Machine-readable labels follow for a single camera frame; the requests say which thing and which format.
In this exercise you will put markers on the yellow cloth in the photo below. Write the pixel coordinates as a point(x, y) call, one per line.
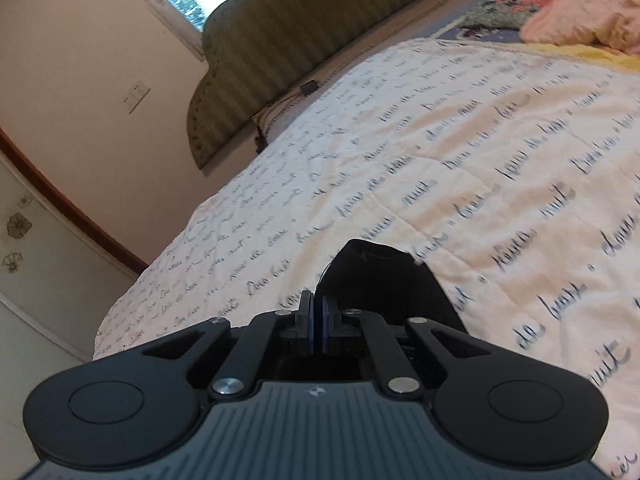
point(590, 55)

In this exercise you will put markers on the brown wooden door frame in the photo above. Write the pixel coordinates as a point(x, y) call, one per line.
point(65, 200)

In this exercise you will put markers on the white wardrobe with flower decals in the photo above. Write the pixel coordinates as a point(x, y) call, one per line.
point(40, 270)

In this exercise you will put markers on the patterned pillow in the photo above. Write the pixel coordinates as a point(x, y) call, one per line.
point(280, 120)

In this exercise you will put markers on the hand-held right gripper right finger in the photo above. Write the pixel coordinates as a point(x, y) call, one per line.
point(328, 325)

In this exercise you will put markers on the floral printed blanket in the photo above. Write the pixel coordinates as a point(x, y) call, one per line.
point(505, 0)

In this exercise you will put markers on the green upholstered headboard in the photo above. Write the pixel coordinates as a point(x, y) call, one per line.
point(300, 25)

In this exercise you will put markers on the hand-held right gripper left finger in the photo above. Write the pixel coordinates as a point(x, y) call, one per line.
point(307, 322)

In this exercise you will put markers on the black pants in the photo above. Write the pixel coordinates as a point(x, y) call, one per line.
point(385, 280)

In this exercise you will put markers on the white wall outlet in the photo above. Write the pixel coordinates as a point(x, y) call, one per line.
point(136, 96)

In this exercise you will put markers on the white script-printed blanket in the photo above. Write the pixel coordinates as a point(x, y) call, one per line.
point(400, 160)

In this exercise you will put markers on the pink fluffy blanket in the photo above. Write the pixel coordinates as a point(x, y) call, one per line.
point(585, 10)

